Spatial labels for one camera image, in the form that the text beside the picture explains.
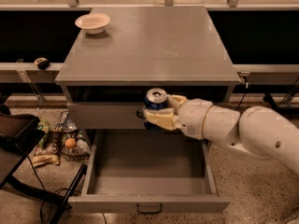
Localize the orange fruit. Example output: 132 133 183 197
64 138 77 148

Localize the black tape measure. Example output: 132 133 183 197
35 57 50 70

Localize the blue pepsi can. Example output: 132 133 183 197
143 88 168 132

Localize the green chip bag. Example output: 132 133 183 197
32 120 61 167

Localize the grey drawer cabinet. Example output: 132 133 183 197
54 6 242 147

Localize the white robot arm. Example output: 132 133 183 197
143 91 299 174

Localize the black power adapter cable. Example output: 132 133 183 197
235 91 247 112

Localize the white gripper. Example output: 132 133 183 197
144 94 213 140

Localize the black wheeled stand leg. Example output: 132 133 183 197
263 93 278 111

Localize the white bowl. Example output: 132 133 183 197
75 13 110 35

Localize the grey metal rail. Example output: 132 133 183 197
0 63 63 83

